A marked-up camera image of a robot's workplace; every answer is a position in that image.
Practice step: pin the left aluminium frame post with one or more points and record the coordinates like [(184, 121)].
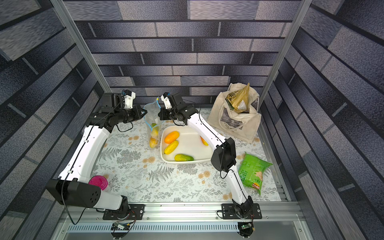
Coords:
[(94, 84)]

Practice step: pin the orange yellow mango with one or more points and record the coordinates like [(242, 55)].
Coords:
[(153, 143)]

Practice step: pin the gold foil snack packet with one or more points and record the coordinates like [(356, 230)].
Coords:
[(238, 100)]

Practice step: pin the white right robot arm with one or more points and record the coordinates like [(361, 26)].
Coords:
[(224, 150)]

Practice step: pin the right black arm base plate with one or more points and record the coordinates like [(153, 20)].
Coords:
[(229, 213)]

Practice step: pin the white oval plastic tray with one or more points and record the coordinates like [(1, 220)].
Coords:
[(189, 144)]

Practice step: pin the beige canvas tote bag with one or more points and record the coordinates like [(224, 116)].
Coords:
[(243, 126)]

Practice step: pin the green snack bag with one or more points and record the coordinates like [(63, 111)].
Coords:
[(251, 172)]

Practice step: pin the red orange mango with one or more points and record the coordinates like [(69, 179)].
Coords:
[(204, 142)]

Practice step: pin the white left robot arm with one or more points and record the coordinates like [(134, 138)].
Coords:
[(72, 187)]

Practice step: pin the clear blue-zipper zip-top bag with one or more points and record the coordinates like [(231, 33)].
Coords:
[(153, 122)]

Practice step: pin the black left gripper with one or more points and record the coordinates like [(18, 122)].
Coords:
[(138, 115)]

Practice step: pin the small circuit board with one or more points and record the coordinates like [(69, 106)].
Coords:
[(245, 229), (117, 226)]

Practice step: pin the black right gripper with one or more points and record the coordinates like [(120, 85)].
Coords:
[(165, 113)]

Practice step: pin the pink cup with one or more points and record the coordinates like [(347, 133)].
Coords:
[(100, 181)]

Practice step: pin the right aluminium frame post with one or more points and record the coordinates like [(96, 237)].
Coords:
[(302, 10)]

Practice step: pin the small yellow mango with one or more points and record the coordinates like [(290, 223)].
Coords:
[(171, 147)]

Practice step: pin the aluminium front rail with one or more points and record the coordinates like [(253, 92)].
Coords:
[(208, 212)]

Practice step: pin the green yellow mango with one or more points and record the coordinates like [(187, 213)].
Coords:
[(155, 130)]

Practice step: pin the left small circuit board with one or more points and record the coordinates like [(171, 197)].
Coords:
[(117, 226)]

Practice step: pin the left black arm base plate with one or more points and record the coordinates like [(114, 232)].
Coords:
[(133, 212)]

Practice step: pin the right small circuit board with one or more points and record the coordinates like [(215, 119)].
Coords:
[(245, 229)]

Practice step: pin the aluminium frame post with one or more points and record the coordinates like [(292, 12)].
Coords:
[(302, 10), (94, 84)]

